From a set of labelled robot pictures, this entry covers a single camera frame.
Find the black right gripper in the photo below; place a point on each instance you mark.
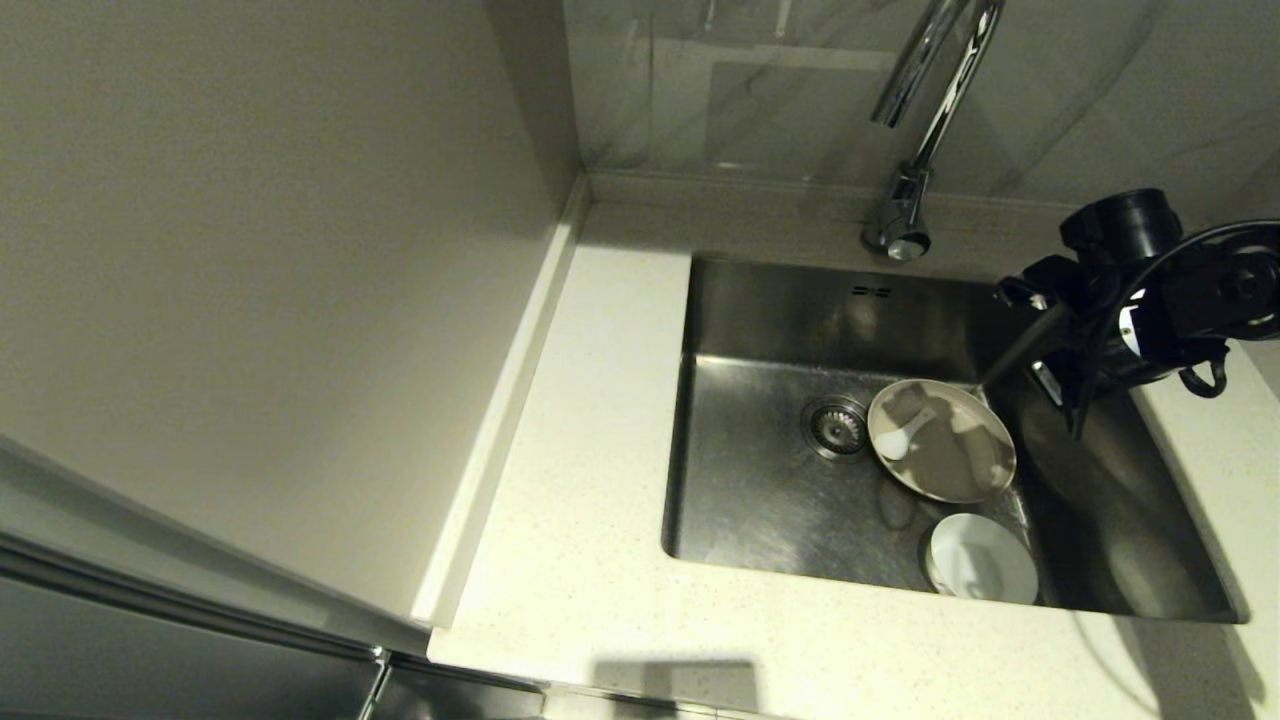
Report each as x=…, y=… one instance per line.
x=1070, y=290

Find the cream round plate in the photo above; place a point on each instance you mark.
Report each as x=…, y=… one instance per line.
x=965, y=465

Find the white ceramic soup spoon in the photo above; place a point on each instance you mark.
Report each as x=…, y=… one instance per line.
x=893, y=445

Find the white ceramic bowl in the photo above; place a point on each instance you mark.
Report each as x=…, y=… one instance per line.
x=985, y=565

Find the stainless steel sink basin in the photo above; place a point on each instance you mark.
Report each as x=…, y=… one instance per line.
x=760, y=520

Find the chrome gooseneck faucet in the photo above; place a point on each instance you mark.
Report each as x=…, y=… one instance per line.
x=895, y=225

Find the round metal drain strainer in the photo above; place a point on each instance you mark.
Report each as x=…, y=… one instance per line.
x=836, y=428

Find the beige tall cabinet side panel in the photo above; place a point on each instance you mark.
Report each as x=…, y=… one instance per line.
x=250, y=300

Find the grey glossy cabinet front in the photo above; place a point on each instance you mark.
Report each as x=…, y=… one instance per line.
x=150, y=650

